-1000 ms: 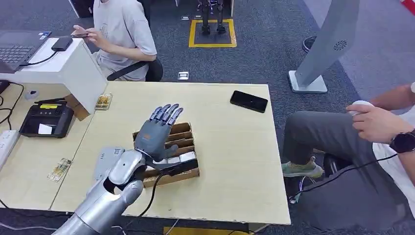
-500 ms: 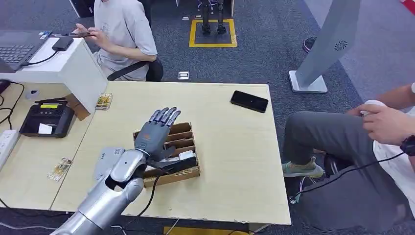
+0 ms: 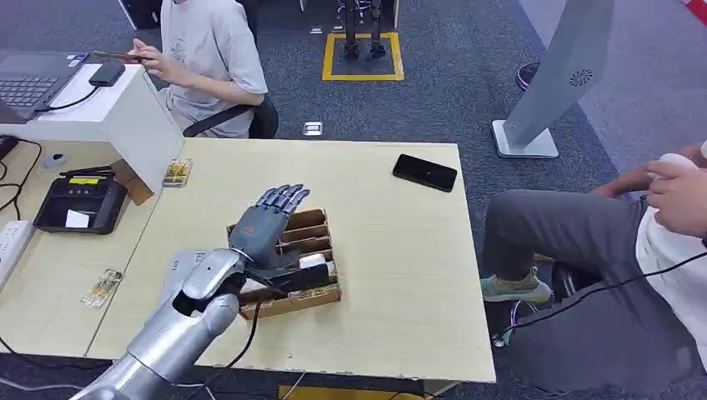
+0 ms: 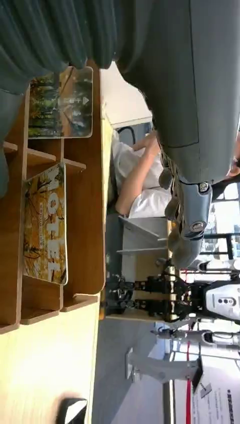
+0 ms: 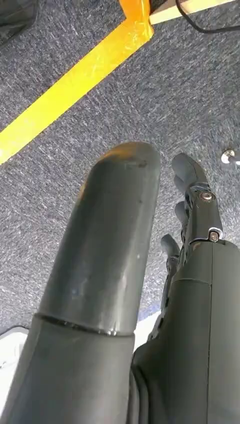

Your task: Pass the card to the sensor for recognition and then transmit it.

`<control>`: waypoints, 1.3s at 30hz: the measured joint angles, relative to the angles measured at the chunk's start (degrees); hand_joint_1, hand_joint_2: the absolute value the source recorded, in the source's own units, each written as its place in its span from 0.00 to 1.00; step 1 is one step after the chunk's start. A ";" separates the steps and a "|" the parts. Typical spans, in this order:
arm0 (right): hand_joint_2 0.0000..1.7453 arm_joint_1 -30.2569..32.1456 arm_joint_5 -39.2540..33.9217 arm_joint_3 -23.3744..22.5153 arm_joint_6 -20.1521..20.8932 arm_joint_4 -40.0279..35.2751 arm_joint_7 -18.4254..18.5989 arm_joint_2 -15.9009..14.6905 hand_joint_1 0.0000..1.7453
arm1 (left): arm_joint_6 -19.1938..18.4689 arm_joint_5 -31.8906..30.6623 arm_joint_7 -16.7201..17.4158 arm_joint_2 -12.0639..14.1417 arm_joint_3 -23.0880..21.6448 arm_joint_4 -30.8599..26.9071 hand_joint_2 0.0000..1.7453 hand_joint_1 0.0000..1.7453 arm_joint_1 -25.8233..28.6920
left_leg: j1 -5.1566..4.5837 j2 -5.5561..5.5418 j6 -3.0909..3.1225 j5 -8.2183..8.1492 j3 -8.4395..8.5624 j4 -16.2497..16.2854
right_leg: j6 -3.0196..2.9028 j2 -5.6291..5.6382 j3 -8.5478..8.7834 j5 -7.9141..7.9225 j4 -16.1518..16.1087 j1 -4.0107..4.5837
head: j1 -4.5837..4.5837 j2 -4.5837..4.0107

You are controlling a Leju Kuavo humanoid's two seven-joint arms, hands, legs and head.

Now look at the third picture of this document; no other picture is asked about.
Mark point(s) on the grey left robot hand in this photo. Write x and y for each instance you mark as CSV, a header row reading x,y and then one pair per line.
x,y
262,226

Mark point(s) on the dark card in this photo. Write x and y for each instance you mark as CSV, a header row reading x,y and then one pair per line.
x,y
113,56

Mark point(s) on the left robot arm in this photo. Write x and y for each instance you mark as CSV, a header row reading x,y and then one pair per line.
x,y
177,326

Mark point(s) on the wooden card box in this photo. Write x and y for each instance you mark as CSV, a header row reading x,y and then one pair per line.
x,y
309,232

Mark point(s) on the white card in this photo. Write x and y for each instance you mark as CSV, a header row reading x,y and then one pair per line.
x,y
313,260

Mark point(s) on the yellow printed card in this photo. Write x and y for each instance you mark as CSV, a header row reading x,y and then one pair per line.
x,y
102,288
177,173

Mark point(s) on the black office chair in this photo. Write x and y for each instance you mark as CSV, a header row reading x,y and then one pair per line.
x,y
259,119

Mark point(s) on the silver floor socket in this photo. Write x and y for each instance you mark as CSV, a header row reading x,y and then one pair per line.
x,y
312,128

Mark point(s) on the brown cardboard piece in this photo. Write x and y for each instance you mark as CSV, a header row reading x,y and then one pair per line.
x,y
135,185

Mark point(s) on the black smartphone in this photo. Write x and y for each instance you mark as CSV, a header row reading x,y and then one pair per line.
x,y
425,173

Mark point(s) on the white desk riser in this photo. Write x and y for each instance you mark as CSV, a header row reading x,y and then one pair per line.
x,y
127,121

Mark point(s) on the person in pale shirt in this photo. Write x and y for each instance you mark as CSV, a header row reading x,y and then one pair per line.
x,y
210,60

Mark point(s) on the yellow floor tape square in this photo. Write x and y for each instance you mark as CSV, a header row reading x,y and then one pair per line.
x,y
363,76

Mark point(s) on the black remote controller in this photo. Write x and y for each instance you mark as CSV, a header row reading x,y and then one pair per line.
x,y
80,201

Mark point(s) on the yellow floor tape strip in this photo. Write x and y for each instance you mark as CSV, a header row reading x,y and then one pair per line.
x,y
342,393

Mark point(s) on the white paper slip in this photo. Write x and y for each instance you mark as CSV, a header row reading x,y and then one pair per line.
x,y
77,219

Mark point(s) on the person's hand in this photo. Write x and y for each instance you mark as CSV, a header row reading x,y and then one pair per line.
x,y
154,63
676,198

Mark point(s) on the grey computer mouse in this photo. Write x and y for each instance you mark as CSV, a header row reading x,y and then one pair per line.
x,y
56,160

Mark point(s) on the black power adapter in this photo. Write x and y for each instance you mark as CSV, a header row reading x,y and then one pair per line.
x,y
107,73

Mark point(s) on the black robot legs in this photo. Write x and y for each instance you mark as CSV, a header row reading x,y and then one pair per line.
x,y
362,27

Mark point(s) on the white power strip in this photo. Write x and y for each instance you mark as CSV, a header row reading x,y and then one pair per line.
x,y
12,248

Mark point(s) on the green sneaker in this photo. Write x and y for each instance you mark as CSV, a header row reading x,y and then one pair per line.
x,y
513,288

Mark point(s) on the grey laptop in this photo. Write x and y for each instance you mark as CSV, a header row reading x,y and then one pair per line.
x,y
30,83

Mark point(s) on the black round base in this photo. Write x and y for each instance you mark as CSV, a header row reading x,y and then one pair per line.
x,y
526,74

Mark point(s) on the person in grey trousers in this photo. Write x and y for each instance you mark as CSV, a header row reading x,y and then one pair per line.
x,y
580,309

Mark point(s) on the grey kiosk stand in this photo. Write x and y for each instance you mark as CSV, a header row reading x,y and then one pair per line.
x,y
558,66

